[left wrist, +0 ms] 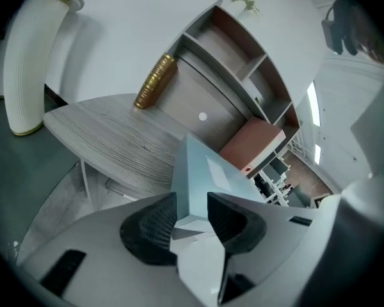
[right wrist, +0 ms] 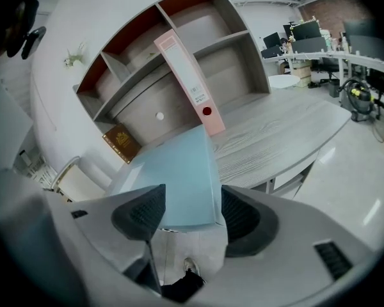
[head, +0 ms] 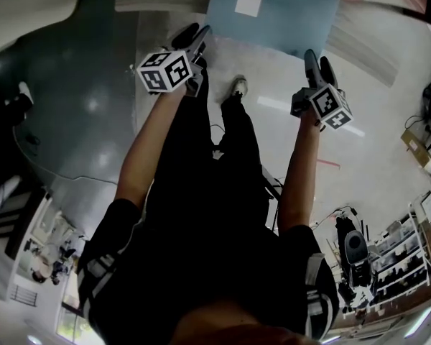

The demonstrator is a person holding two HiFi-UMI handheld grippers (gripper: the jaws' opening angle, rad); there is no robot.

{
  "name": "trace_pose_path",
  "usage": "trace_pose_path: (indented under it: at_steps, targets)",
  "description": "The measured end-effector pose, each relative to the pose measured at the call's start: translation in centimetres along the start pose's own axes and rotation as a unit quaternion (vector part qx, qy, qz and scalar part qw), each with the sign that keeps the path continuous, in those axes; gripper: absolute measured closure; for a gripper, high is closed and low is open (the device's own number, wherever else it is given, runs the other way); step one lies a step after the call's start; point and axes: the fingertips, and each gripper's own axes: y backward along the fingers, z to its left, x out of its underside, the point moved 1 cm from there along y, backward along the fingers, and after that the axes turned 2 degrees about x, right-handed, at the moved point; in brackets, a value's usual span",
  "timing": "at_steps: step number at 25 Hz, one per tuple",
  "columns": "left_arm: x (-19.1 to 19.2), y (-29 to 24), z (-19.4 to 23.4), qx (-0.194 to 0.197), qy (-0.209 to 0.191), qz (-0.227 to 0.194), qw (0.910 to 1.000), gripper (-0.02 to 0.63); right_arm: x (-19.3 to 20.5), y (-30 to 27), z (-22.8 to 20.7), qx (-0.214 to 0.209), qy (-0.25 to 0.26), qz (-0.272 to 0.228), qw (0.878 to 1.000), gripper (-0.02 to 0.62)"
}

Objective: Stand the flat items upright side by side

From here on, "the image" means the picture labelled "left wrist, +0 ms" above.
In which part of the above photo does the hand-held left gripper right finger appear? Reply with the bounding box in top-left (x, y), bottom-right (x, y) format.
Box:
top-left (207, 184), bottom-right (349, 307)

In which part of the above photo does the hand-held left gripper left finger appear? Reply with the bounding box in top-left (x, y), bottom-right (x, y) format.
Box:
top-left (17, 193), bottom-right (193, 307)

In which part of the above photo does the pink file box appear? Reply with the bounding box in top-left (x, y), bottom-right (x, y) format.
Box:
top-left (219, 119), bottom-right (286, 180)

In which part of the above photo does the blue file box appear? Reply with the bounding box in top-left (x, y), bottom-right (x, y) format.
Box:
top-left (170, 132), bottom-right (266, 233)

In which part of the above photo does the brown book with gold spine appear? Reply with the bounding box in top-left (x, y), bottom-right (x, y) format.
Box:
top-left (133, 53), bottom-right (179, 110)

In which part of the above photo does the grey wooden shelf hutch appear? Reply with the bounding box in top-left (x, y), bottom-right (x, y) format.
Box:
top-left (156, 0), bottom-right (303, 159)

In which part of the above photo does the white table with ribbed pedestals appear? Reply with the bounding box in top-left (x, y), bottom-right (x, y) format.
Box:
top-left (0, 0), bottom-right (84, 136)

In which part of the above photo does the head-worn black camera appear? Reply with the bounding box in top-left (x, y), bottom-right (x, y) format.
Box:
top-left (321, 0), bottom-right (361, 56)

